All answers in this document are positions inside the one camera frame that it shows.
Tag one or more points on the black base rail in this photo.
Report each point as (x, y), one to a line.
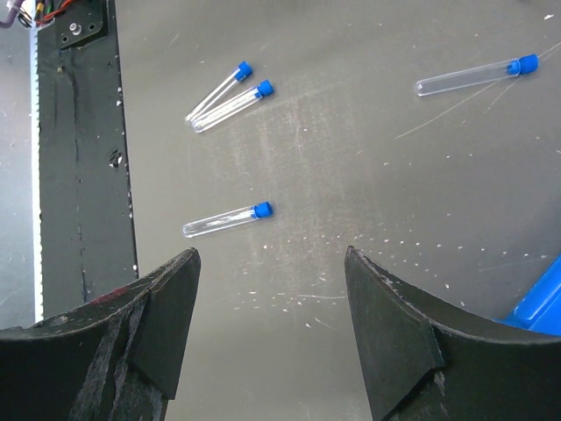
(87, 244)

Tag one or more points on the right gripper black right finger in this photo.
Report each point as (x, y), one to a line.
(425, 359)

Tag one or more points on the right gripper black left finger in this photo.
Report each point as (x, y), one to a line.
(118, 357)

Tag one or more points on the blue-capped test tube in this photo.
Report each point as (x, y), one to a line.
(242, 72)
(233, 106)
(475, 76)
(227, 220)

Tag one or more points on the blue plastic divided bin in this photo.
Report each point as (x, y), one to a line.
(539, 309)

